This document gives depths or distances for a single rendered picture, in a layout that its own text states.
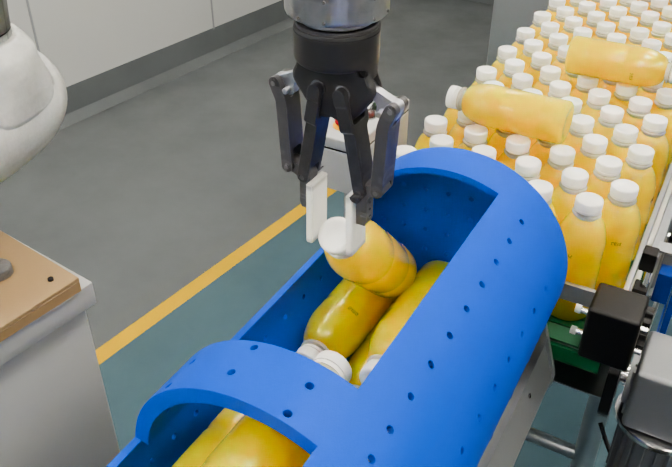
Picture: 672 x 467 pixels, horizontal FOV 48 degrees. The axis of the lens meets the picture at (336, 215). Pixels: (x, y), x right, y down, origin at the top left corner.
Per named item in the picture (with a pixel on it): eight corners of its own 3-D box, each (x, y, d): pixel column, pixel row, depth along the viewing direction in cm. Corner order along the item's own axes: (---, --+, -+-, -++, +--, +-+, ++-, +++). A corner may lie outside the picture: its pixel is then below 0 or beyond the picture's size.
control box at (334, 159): (306, 182, 130) (304, 129, 124) (359, 135, 144) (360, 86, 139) (356, 197, 126) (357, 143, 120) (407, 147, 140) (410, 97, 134)
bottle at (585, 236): (557, 287, 122) (578, 190, 111) (597, 307, 117) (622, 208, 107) (533, 307, 117) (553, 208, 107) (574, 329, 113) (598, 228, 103)
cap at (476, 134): (461, 142, 124) (462, 132, 123) (465, 132, 127) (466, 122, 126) (485, 146, 123) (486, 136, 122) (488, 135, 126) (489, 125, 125)
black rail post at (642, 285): (631, 293, 120) (642, 253, 116) (634, 282, 123) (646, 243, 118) (645, 297, 120) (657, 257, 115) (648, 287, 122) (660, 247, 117)
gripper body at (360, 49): (270, 20, 62) (275, 120, 68) (359, 38, 59) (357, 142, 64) (316, -5, 68) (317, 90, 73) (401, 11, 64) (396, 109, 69)
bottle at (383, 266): (375, 236, 96) (323, 197, 79) (425, 253, 93) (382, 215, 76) (356, 288, 95) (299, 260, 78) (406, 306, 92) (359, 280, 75)
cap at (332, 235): (331, 216, 79) (325, 211, 77) (364, 226, 77) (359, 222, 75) (318, 250, 78) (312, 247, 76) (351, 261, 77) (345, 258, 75)
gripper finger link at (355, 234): (359, 181, 73) (366, 183, 73) (359, 240, 77) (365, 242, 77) (344, 196, 71) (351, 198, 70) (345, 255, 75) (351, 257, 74)
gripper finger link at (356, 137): (350, 74, 68) (364, 75, 67) (369, 184, 73) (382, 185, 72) (328, 90, 65) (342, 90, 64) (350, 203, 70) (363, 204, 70)
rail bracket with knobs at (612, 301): (561, 358, 108) (574, 304, 103) (574, 328, 114) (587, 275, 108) (632, 383, 104) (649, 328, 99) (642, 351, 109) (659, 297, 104)
